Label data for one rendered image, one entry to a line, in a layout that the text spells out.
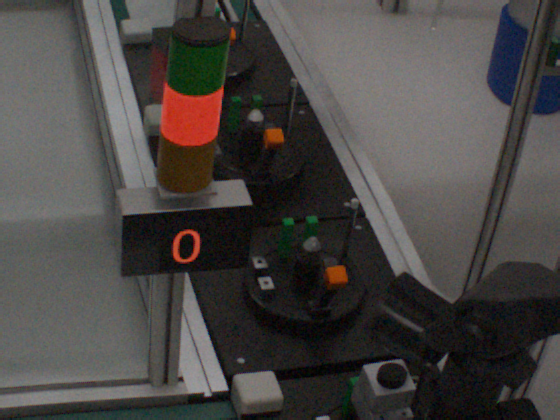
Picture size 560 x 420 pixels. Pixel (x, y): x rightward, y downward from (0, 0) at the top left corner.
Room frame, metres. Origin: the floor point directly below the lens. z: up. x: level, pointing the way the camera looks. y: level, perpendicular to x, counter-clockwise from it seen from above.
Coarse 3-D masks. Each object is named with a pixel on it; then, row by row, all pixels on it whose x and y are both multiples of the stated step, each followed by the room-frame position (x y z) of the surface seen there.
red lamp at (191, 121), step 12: (168, 96) 0.82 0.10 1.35; (180, 96) 0.82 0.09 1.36; (204, 96) 0.82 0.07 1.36; (216, 96) 0.83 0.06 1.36; (168, 108) 0.82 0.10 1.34; (180, 108) 0.82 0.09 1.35; (192, 108) 0.82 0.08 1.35; (204, 108) 0.82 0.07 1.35; (216, 108) 0.83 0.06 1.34; (168, 120) 0.82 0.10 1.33; (180, 120) 0.82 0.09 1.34; (192, 120) 0.82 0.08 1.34; (204, 120) 0.82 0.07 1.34; (216, 120) 0.83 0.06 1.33; (168, 132) 0.82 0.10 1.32; (180, 132) 0.82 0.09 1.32; (192, 132) 0.82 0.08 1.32; (204, 132) 0.82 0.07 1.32; (216, 132) 0.83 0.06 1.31; (192, 144) 0.82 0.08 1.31
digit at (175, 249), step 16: (176, 224) 0.81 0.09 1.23; (192, 224) 0.82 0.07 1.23; (208, 224) 0.82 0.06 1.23; (160, 240) 0.81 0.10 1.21; (176, 240) 0.81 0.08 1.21; (192, 240) 0.82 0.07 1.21; (208, 240) 0.82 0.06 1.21; (160, 256) 0.81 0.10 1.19; (176, 256) 0.81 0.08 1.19; (192, 256) 0.82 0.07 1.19; (208, 256) 0.82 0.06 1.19
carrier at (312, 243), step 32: (288, 224) 1.07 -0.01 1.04; (320, 224) 1.16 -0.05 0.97; (352, 224) 1.08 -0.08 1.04; (256, 256) 1.05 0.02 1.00; (288, 256) 1.07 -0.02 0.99; (320, 256) 1.04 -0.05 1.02; (352, 256) 1.11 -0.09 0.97; (384, 256) 1.12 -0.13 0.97; (224, 288) 1.02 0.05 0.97; (256, 288) 1.01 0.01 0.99; (288, 288) 1.02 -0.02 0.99; (352, 288) 1.03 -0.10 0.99; (384, 288) 1.06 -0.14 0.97; (224, 320) 0.97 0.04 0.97; (256, 320) 0.98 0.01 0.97; (288, 320) 0.97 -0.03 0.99; (320, 320) 0.97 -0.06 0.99; (352, 320) 1.00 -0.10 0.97; (224, 352) 0.92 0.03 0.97; (256, 352) 0.92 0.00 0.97; (288, 352) 0.93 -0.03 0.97; (320, 352) 0.94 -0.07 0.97; (352, 352) 0.95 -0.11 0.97; (384, 352) 0.95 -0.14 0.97
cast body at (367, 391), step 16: (368, 368) 0.81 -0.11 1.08; (384, 368) 0.80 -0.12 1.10; (400, 368) 0.81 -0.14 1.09; (368, 384) 0.79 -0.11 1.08; (384, 384) 0.79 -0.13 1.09; (400, 384) 0.79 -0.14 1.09; (352, 400) 0.81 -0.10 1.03; (368, 400) 0.78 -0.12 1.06; (384, 400) 0.78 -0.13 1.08; (400, 400) 0.78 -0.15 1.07; (368, 416) 0.78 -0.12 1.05; (384, 416) 0.77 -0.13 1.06; (400, 416) 0.78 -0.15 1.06
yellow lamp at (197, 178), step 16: (160, 144) 0.83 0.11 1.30; (176, 144) 0.82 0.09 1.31; (208, 144) 0.82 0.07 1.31; (160, 160) 0.83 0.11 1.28; (176, 160) 0.82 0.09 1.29; (192, 160) 0.82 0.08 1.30; (208, 160) 0.83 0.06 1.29; (160, 176) 0.82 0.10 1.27; (176, 176) 0.82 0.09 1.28; (192, 176) 0.82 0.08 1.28; (208, 176) 0.83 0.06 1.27; (192, 192) 0.82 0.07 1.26
